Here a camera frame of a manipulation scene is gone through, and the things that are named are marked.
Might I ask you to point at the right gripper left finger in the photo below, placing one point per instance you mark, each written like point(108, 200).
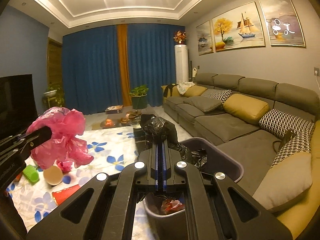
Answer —
point(104, 208)

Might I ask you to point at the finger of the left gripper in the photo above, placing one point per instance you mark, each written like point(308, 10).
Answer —
point(34, 139)

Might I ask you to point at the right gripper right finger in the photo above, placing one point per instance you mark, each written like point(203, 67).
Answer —
point(216, 207)

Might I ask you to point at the green scrub brush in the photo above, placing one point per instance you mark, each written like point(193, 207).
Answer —
point(31, 173)

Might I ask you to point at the pink plastic bag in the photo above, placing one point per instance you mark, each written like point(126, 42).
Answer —
point(63, 145)

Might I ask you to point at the orange paper cup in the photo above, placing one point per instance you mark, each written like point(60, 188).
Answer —
point(53, 175)

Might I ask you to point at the red paper cup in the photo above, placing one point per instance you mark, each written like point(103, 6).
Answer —
point(60, 196)

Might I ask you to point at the black plastic bag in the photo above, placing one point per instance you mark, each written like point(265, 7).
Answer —
point(157, 129)

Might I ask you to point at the grey trash bin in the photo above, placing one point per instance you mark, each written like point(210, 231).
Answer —
point(174, 225)

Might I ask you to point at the black television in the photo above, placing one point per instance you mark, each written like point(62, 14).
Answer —
point(18, 108)

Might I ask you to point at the plant on stand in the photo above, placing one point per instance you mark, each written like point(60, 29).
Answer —
point(53, 97)

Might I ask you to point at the floral blue white tablecloth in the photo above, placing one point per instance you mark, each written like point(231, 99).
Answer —
point(112, 149)

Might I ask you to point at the grey cushion near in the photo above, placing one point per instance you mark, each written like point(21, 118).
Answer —
point(286, 183)

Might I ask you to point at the blue curtain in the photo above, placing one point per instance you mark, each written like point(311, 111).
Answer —
point(90, 67)

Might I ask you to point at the box on table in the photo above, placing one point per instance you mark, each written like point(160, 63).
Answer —
point(114, 109)

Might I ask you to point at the glass coffee table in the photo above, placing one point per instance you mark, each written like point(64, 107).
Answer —
point(127, 118)

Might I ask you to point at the grey sectional sofa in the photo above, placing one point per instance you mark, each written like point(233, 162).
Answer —
point(250, 145)

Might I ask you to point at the grey flat cushion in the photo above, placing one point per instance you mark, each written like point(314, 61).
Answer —
point(203, 103)

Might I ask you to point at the yellow cushion middle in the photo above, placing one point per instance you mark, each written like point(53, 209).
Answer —
point(246, 108)

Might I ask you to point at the yellow cushion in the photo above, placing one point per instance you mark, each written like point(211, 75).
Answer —
point(195, 91)
point(246, 108)

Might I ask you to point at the patterned black white pillow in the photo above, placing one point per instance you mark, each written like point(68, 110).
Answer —
point(294, 133)

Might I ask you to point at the green potted plant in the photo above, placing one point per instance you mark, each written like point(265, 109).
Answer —
point(139, 97)

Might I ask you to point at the patterned pillow far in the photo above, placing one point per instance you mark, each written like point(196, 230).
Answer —
point(218, 94)

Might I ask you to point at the yellow cushion far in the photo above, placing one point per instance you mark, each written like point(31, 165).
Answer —
point(195, 91)

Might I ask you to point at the white cloth on sofa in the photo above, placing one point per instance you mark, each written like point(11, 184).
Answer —
point(183, 86)

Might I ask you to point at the orange curtain strip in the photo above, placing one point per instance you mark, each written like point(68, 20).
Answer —
point(123, 64)

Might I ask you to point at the white standing air conditioner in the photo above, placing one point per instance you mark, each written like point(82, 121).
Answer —
point(181, 63)

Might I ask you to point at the orange flower bouquet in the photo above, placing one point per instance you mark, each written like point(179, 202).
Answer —
point(180, 37)

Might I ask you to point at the small left painting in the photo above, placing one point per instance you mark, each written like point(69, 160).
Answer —
point(204, 38)

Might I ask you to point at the sailboat tree painting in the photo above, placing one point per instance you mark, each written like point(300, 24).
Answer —
point(238, 28)

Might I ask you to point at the right framed painting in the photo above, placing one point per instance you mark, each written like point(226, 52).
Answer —
point(282, 22)

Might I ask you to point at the wall power socket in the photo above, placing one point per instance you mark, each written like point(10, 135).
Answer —
point(316, 71)

